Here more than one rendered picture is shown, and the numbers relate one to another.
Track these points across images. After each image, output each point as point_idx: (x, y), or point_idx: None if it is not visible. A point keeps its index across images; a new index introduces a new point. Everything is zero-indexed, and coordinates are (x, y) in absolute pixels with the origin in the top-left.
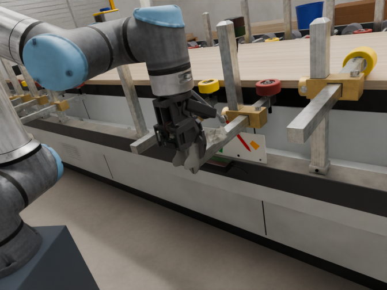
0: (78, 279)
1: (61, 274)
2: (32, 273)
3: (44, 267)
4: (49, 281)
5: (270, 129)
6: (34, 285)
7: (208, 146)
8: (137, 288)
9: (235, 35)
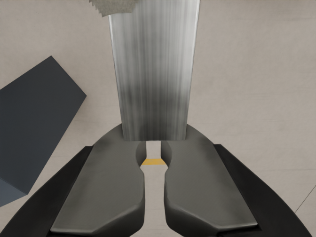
0: (11, 108)
1: (8, 135)
2: (9, 179)
3: (2, 164)
4: (16, 153)
5: None
6: (21, 172)
7: (180, 43)
8: (20, 13)
9: None
